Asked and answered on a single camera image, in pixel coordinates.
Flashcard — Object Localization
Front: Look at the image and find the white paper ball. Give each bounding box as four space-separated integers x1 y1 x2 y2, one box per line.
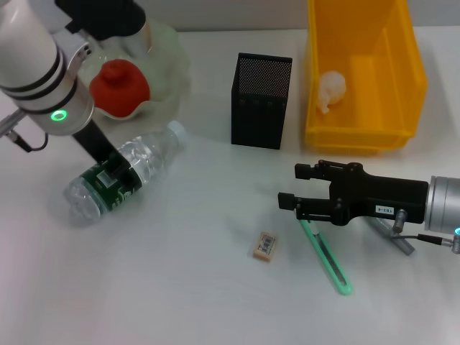
316 70 348 115

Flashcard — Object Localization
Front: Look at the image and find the red-orange bumpy orange fruit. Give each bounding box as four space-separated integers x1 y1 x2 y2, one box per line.
88 60 151 119

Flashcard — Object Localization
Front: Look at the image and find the right gripper cable with plug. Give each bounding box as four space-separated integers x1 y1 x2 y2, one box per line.
391 209 460 255

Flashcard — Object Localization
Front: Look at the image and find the clear green-label water bottle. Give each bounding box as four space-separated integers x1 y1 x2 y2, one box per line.
63 120 186 227

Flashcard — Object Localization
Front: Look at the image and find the left gripper cable with plug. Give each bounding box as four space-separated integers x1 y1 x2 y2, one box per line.
0 111 50 152

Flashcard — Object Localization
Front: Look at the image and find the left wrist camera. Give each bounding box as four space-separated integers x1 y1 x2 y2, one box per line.
53 0 152 55

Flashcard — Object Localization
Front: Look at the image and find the yellow plastic storage bin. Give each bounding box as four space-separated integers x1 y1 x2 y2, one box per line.
304 0 428 152

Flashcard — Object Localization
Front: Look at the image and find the beige eraser with barcode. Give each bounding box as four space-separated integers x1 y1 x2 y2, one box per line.
252 231 278 259

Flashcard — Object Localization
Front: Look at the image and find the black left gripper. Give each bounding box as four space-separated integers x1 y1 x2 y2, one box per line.
71 120 132 180

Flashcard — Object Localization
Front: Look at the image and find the mint green utility knife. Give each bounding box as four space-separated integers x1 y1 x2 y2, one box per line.
298 218 353 296

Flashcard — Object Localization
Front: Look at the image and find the grey glitter pen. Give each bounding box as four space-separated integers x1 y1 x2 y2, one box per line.
369 218 416 257

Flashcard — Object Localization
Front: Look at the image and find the gripper cable with plug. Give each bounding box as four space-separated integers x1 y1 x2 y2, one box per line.
0 111 50 152
391 209 460 255

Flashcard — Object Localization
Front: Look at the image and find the pale green wavy fruit plate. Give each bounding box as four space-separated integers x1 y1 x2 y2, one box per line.
77 14 191 121

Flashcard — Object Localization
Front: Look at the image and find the black mesh pen holder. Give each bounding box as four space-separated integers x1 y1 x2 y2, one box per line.
231 52 293 150

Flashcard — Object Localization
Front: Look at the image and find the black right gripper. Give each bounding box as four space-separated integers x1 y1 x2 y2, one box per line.
278 160 431 226

